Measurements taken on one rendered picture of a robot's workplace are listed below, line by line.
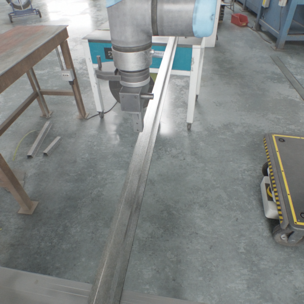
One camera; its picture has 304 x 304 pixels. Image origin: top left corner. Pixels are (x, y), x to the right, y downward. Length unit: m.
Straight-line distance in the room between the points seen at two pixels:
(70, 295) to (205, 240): 0.99
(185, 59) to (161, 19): 1.30
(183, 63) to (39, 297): 1.59
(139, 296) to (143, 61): 0.50
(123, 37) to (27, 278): 0.56
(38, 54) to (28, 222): 1.08
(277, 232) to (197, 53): 1.22
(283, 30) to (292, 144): 2.74
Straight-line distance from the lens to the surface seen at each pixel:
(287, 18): 4.14
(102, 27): 2.26
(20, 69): 1.60
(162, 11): 0.50
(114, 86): 2.24
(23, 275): 0.64
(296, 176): 1.45
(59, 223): 1.59
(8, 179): 1.52
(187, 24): 0.50
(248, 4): 6.40
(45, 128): 2.32
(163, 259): 1.37
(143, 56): 0.54
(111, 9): 0.52
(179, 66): 1.81
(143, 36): 0.53
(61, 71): 2.15
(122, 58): 0.54
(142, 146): 0.78
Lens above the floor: 1.27
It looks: 43 degrees down
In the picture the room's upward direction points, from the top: 2 degrees counter-clockwise
